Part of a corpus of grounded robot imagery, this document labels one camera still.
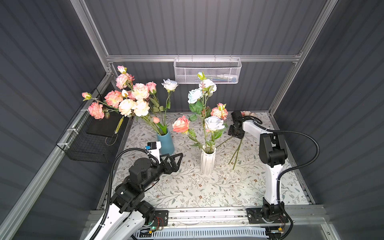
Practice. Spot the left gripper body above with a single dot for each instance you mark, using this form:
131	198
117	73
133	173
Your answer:
167	170

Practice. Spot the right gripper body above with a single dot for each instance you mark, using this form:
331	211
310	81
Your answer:
232	131

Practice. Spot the blue ceramic vase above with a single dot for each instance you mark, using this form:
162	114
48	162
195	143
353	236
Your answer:
167	145

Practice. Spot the coral spray rose stem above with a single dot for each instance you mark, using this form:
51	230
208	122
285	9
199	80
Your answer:
220	111

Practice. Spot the pale blue white rose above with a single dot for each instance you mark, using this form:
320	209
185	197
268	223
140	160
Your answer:
215	126

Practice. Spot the white ribbed vase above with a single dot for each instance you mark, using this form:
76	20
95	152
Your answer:
208	162

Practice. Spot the coral red rose stem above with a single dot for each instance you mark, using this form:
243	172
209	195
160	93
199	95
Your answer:
181	125

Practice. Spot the white green flower stem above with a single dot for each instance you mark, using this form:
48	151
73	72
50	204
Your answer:
198	98

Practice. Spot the cream double peony stem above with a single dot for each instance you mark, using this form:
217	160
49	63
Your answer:
141	109

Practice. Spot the pink peony stem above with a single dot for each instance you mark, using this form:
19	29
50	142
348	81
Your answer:
140	92

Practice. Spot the pink multi-bloom rose stem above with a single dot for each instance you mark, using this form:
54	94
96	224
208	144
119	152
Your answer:
124	80

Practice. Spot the pink spray rose stem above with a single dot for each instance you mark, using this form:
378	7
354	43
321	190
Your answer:
101	109

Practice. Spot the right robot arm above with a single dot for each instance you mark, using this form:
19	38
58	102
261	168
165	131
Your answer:
272	153

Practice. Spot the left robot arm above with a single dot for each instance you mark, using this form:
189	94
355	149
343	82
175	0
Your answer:
126	210

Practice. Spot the pile of artificial flowers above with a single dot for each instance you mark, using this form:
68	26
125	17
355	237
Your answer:
240	141

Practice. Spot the yellow marker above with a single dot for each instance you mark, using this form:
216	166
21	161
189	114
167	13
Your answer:
119	125

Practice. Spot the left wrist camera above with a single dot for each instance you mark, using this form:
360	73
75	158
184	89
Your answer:
154	149

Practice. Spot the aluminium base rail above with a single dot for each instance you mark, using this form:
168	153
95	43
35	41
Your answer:
222	217

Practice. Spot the white wire basket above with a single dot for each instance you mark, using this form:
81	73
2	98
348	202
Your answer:
220	71

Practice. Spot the black wire basket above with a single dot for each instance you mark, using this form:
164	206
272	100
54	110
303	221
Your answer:
94	140

